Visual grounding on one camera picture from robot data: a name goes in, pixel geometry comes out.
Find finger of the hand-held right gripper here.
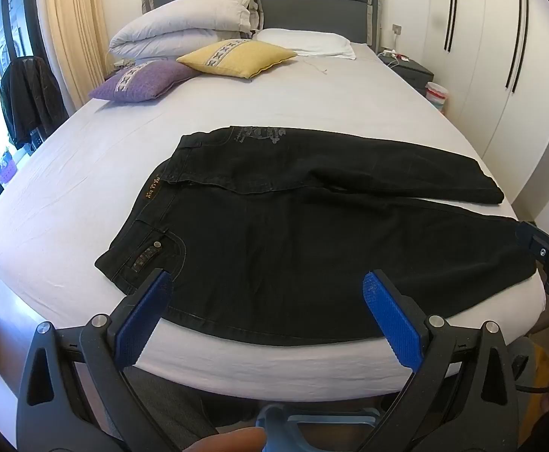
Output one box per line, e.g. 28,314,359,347
514,220,549,260

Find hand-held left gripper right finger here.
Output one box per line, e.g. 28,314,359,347
361,269,521,452

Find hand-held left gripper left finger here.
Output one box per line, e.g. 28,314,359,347
15,268,182,452

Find black denim pants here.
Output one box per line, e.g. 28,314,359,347
94,126,539,344

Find person's left hand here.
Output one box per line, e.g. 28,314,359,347
193,428,266,452

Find bed with white sheet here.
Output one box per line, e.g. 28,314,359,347
0,40,548,394

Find striped round container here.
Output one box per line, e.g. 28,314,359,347
424,81,449,114

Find dark grey nightstand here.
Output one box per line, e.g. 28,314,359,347
378,52,435,97

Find purple patterned cushion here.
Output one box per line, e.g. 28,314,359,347
89,60,200,103

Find dark hanging jacket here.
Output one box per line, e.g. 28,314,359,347
0,56,70,151

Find yellow patterned cushion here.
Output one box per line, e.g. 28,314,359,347
176,39,298,79

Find white pillow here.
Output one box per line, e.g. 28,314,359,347
254,28,357,61

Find cream curtain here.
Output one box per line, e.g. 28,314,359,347
43,0,115,118

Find folded white duvet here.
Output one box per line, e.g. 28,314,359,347
109,0,262,61

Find white wardrobe with long handles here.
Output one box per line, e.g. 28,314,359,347
420,0,549,220

